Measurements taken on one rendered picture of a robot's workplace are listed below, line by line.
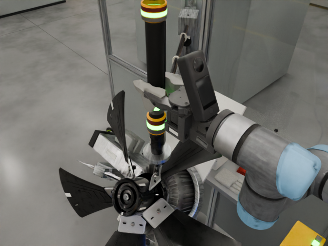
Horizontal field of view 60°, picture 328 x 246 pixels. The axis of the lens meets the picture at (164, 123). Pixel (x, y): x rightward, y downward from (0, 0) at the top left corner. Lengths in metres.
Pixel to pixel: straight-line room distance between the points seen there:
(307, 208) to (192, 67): 1.23
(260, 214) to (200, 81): 0.25
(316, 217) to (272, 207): 1.10
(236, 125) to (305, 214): 1.20
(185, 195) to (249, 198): 0.54
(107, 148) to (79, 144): 1.70
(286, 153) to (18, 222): 2.27
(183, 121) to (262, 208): 0.20
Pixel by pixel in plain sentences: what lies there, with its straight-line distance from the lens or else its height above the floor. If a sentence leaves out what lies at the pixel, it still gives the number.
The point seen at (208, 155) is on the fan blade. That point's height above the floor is 1.41.
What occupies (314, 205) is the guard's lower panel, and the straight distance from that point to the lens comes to 1.56.
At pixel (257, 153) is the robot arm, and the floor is 1.67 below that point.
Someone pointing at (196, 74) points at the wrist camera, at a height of 1.73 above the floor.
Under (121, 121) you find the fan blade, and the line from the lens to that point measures 0.97.
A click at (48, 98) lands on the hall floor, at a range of 3.62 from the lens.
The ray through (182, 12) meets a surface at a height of 1.58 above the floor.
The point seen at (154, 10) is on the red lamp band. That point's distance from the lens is 0.49.
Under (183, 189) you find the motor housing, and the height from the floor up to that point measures 1.16.
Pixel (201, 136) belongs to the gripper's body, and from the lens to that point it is 0.52.
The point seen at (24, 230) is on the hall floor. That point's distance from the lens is 2.47.
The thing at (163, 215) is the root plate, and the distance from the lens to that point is 0.92.
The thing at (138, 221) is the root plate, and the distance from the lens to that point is 1.00.
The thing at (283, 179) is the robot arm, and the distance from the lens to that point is 0.44.
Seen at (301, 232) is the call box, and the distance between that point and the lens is 1.12.
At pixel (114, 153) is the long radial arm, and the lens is 1.18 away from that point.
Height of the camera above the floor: 1.98
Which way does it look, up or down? 41 degrees down
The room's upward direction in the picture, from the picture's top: straight up
